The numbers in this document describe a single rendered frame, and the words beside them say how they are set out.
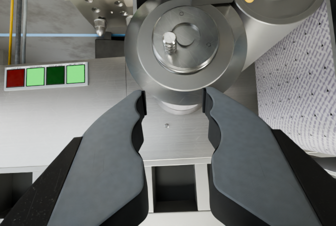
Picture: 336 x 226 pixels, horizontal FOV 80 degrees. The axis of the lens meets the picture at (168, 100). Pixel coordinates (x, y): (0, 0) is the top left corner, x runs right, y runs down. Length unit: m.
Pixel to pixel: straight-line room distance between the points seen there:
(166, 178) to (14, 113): 0.49
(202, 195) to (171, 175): 0.12
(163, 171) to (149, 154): 0.11
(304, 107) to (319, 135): 0.04
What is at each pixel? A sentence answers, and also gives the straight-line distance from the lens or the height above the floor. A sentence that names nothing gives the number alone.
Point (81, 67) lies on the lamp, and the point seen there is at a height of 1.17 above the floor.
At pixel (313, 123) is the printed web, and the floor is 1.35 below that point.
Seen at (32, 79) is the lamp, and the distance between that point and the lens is 0.71.
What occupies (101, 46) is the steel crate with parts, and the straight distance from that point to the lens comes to 3.02.
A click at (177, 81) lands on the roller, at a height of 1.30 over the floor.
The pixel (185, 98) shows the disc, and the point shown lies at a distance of 0.23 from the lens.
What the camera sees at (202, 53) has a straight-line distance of 0.23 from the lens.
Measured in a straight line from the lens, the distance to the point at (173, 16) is 0.24.
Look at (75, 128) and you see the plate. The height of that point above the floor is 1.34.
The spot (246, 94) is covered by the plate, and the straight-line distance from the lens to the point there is 0.60.
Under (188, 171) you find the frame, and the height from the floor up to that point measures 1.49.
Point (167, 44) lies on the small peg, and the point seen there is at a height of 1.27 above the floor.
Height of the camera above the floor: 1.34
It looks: 7 degrees down
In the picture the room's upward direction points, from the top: 177 degrees clockwise
